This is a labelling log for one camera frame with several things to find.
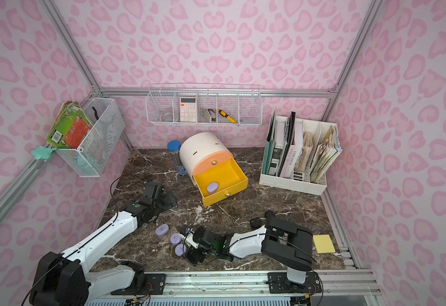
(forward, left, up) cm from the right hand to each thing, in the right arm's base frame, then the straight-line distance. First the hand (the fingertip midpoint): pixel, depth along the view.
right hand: (188, 248), depth 80 cm
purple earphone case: (+24, -9, +9) cm, 27 cm away
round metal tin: (+55, +15, +26) cm, 63 cm away
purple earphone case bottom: (0, +4, -1) cm, 4 cm away
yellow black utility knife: (+59, -13, +25) cm, 65 cm away
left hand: (+19, +12, +8) cm, 24 cm away
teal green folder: (+35, -34, +25) cm, 55 cm away
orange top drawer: (+32, -8, +20) cm, 38 cm away
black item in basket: (+49, +45, +33) cm, 74 cm away
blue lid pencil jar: (+42, +10, +18) cm, 47 cm away
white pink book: (+36, -46, +20) cm, 62 cm away
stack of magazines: (+36, -60, +21) cm, 74 cm away
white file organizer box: (+49, -40, +23) cm, 67 cm away
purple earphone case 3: (+4, +7, 0) cm, 8 cm away
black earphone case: (+16, -36, -2) cm, 39 cm away
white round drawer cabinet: (+36, -4, +22) cm, 42 cm away
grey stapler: (+58, -6, +26) cm, 64 cm away
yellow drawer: (+31, -17, +8) cm, 36 cm away
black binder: (+41, -44, +27) cm, 66 cm away
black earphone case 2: (+12, -29, -1) cm, 31 cm away
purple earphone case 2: (+8, +13, 0) cm, 15 cm away
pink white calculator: (+58, +4, +29) cm, 64 cm away
